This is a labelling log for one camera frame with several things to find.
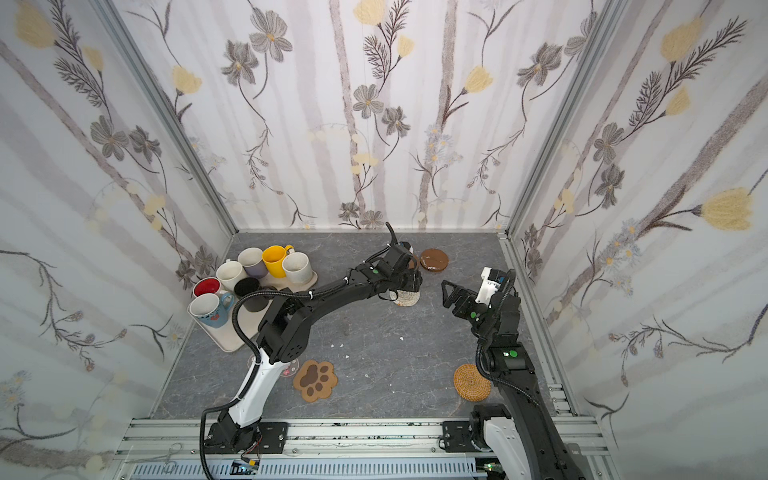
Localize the aluminium corner post right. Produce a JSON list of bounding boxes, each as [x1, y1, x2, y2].
[[504, 0, 629, 239]]

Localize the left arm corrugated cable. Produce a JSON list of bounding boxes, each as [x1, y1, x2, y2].
[[197, 287, 337, 480]]

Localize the white mug blue handle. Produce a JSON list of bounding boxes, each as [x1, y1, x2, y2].
[[187, 292, 235, 329]]

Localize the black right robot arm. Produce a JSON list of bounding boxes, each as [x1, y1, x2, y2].
[[441, 273, 586, 479]]

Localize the lavender mug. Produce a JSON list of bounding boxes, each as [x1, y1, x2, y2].
[[237, 247, 268, 279]]

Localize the yellow mug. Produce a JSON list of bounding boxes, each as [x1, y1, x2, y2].
[[262, 245, 294, 278]]

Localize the pink flower coaster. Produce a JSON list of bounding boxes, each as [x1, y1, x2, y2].
[[281, 359, 301, 378]]

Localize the aluminium corner post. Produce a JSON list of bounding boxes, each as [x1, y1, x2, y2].
[[504, 0, 629, 239], [89, 0, 238, 238]]

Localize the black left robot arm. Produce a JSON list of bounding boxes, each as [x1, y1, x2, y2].
[[199, 240, 421, 453]]

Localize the woven multicolour round coaster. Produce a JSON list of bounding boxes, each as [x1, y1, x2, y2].
[[391, 290, 421, 307]]

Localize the beige serving tray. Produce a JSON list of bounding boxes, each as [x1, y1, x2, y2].
[[188, 270, 318, 353]]

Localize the brown paw coaster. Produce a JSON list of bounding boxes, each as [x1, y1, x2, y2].
[[293, 360, 338, 403]]

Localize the rattan wicker round coaster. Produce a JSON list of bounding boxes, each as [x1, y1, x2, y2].
[[453, 364, 492, 402]]

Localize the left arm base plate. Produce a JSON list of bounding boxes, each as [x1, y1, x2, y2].
[[202, 419, 288, 454]]

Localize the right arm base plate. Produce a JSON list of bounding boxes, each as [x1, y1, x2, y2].
[[438, 420, 479, 453]]

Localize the dark brown glossy coaster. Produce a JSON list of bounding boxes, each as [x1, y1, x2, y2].
[[419, 248, 450, 272]]

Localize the black ceramic mug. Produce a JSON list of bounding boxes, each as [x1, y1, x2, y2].
[[233, 276, 277, 313]]

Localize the plain white mug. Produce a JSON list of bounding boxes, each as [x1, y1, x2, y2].
[[216, 260, 248, 292]]

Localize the white speckled cup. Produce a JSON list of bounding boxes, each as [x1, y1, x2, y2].
[[282, 250, 313, 285]]

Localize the aluminium corner post left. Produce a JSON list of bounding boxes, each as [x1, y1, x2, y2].
[[89, 0, 238, 238]]

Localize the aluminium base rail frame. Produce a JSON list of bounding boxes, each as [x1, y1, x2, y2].
[[110, 416, 620, 479]]

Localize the white mug red inside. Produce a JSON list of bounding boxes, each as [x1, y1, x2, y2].
[[192, 277, 222, 298]]

